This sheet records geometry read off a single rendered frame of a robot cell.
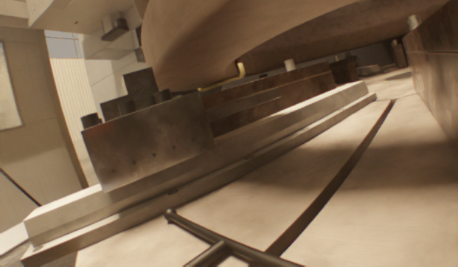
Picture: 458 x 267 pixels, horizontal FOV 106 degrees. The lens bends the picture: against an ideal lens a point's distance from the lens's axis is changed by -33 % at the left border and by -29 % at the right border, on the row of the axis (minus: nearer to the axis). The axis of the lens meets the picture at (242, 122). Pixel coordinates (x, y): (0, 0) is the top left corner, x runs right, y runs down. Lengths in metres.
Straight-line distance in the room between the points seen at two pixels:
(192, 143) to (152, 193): 0.25
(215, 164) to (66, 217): 0.62
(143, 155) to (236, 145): 0.41
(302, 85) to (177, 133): 1.41
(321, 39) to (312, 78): 2.64
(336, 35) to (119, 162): 4.48
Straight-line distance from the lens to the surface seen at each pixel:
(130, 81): 0.95
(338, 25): 4.89
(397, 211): 0.54
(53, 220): 0.97
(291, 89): 2.01
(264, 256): 0.44
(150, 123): 0.82
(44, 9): 3.12
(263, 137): 1.09
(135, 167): 0.82
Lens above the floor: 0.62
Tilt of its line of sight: 7 degrees down
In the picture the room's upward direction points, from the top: 18 degrees counter-clockwise
